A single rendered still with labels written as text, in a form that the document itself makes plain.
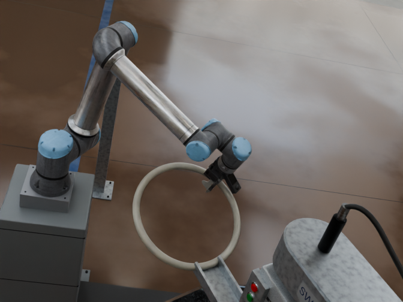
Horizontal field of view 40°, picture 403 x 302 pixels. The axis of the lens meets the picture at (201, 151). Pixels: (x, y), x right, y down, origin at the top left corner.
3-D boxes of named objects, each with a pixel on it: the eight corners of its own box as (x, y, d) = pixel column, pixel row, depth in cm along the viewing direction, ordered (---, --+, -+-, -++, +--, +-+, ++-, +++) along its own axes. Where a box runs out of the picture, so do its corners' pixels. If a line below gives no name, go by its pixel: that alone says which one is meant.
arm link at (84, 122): (51, 147, 264) (98, 19, 219) (73, 132, 278) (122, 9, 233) (75, 165, 263) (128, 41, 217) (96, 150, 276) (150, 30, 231)
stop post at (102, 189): (113, 182, 408) (135, 55, 343) (111, 201, 393) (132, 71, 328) (87, 178, 405) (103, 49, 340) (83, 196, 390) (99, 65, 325)
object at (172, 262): (255, 256, 237) (258, 253, 234) (152, 284, 213) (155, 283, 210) (216, 157, 254) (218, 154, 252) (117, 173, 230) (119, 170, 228)
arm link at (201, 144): (87, 29, 209) (212, 153, 209) (105, 21, 219) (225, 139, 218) (74, 50, 216) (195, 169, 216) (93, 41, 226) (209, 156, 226)
